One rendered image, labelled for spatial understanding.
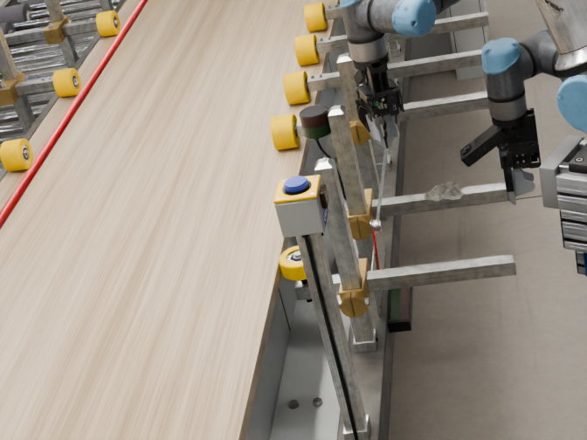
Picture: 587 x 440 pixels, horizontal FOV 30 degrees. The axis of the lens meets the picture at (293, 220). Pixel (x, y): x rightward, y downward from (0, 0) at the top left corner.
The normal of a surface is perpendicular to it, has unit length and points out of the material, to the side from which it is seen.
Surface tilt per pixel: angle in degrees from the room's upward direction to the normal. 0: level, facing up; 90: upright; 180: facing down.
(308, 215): 90
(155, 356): 0
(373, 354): 0
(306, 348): 0
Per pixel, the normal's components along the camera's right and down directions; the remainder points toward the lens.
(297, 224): -0.11, 0.52
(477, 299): -0.22, -0.84
